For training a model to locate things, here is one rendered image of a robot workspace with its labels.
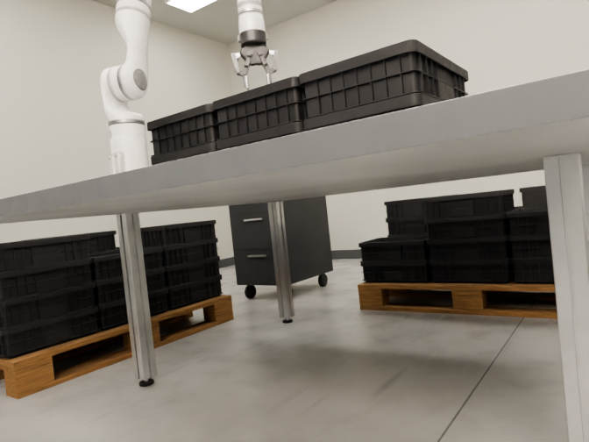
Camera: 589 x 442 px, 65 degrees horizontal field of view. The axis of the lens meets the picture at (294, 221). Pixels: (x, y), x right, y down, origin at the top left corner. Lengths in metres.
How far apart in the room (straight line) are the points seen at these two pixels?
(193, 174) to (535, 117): 0.44
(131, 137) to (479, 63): 3.83
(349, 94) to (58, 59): 3.92
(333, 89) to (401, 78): 0.17
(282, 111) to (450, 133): 0.76
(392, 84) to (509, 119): 0.60
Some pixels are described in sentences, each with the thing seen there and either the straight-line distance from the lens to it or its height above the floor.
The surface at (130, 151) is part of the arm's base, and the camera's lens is 1.28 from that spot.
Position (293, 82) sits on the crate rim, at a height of 0.91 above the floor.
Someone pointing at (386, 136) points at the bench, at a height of 0.68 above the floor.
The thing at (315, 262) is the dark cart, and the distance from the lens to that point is 3.36.
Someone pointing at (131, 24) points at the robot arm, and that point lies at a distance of 1.40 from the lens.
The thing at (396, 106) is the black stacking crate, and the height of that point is 0.80.
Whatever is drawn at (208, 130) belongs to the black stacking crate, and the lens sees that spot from 1.37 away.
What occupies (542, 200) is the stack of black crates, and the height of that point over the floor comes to 0.52.
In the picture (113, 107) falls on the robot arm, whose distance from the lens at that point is 1.33.
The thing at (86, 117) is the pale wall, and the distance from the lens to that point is 4.77.
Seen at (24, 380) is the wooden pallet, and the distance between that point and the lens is 2.15.
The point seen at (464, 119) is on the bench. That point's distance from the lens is 0.48.
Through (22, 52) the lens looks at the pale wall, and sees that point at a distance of 4.67.
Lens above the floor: 0.61
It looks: 1 degrees down
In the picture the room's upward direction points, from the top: 6 degrees counter-clockwise
